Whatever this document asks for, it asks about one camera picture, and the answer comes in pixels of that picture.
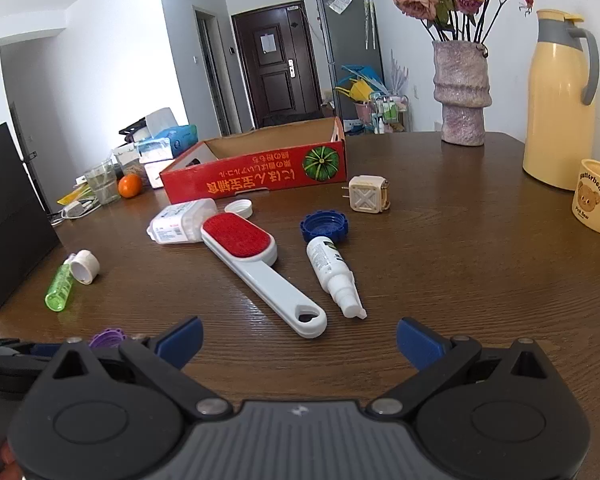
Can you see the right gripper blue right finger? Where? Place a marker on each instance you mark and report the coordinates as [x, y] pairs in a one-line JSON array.
[[425, 349]]

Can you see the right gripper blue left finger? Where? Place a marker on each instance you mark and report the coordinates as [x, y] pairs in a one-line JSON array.
[[177, 345]]

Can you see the purple bottle cap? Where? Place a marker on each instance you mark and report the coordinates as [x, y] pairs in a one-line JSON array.
[[109, 338]]

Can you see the red white lint brush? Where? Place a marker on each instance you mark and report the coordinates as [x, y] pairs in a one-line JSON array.
[[250, 253]]

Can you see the white spray bottle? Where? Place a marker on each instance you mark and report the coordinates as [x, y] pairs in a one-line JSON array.
[[335, 277]]

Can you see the clear cotton swab box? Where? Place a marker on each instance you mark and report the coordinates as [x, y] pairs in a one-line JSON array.
[[181, 223]]

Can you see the white tape roll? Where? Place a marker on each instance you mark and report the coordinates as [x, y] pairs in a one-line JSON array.
[[84, 267]]

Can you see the green spray bottle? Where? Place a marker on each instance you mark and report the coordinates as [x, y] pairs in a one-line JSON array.
[[57, 294]]

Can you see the white round lid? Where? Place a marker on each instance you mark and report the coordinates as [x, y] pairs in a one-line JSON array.
[[241, 207]]

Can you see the blue bottle cap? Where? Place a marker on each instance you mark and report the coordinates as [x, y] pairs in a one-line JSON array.
[[328, 223]]

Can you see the beige plug adapter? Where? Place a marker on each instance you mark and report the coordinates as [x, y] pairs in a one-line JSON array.
[[369, 194]]

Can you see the orange fruit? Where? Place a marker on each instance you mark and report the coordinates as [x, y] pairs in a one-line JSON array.
[[130, 186]]

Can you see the clear glass cup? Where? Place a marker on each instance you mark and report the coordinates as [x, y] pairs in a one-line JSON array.
[[102, 179]]

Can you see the black monitor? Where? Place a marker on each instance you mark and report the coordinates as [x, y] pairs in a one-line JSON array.
[[26, 235]]

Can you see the blue tissue pack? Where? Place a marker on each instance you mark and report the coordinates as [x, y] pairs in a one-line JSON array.
[[178, 138]]

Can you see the red cardboard pumpkin box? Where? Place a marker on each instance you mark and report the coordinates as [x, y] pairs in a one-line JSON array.
[[272, 158]]

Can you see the yellow bear mug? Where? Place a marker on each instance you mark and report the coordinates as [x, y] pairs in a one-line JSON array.
[[586, 198]]

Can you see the metal storage rack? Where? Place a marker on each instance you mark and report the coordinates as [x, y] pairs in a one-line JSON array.
[[390, 113]]

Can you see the yellow thermos jug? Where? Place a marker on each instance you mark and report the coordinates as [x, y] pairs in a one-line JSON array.
[[563, 81]]

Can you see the pink ceramic vase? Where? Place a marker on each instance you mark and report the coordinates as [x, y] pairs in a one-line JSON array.
[[462, 87]]

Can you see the yellow blue bags pile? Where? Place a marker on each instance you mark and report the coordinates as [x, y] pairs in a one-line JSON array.
[[360, 84]]

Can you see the dark brown door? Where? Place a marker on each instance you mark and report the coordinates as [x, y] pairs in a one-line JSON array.
[[278, 61]]

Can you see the grey refrigerator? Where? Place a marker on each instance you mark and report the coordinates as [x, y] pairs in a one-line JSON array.
[[350, 38]]

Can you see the white charger with cable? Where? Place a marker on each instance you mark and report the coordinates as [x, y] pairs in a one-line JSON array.
[[75, 210]]

